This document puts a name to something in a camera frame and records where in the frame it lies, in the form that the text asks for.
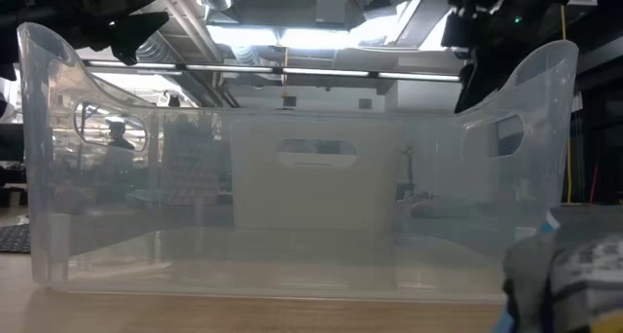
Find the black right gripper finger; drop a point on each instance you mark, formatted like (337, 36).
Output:
(474, 87)

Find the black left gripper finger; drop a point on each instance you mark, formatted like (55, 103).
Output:
(129, 2)
(134, 33)

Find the grey blue granola bar wrapper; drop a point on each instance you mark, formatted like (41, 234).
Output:
(584, 274)

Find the person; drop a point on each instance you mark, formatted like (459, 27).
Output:
(118, 138)

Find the black monitor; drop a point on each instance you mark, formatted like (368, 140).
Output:
(10, 140)

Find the long ceiling light bar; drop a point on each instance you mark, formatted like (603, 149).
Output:
(321, 72)

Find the grey ceiling box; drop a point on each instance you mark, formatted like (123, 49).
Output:
(331, 9)

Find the white plastic storage bin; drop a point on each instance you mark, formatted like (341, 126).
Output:
(316, 196)

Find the clear plastic storage bin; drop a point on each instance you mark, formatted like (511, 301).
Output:
(146, 255)

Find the dark patterned mat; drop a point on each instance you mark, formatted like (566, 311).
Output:
(14, 238)

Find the grey square wall plate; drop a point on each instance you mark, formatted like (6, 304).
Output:
(365, 103)

